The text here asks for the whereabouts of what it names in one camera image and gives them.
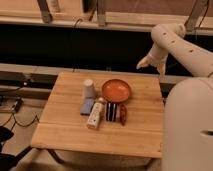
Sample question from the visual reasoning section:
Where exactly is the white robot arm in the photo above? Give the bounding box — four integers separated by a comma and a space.
137, 23, 213, 171

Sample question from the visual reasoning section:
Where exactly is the white ceramic cup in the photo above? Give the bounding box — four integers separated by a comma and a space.
83, 79, 95, 98

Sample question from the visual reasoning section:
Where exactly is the wooden table board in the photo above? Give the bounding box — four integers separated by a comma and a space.
30, 71, 166, 159

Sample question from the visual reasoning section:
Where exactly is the metal frame leg right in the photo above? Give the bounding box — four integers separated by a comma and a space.
185, 0, 209, 32

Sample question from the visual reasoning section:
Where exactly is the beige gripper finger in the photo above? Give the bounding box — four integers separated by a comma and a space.
157, 63, 166, 76
136, 57, 149, 69

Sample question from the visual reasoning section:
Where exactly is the black white striped block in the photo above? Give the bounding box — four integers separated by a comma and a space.
106, 102, 117, 122

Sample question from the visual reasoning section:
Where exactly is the metal frame leg middle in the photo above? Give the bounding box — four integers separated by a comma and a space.
97, 0, 106, 26

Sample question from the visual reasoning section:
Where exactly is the orange round plate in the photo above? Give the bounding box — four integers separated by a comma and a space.
102, 79, 131, 103

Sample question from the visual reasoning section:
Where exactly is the blue eraser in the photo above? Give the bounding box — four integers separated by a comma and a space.
80, 98, 95, 115

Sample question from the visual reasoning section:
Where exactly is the metal frame leg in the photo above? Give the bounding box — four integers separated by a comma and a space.
185, 0, 209, 32
37, 0, 52, 23
97, 0, 106, 26

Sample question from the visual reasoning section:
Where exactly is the black floor cables left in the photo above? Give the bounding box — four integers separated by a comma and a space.
0, 96, 41, 129

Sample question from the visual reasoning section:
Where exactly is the metal frame leg left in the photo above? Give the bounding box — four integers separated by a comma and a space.
37, 0, 52, 23

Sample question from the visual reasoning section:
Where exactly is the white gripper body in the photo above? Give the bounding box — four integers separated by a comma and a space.
148, 45, 168, 66

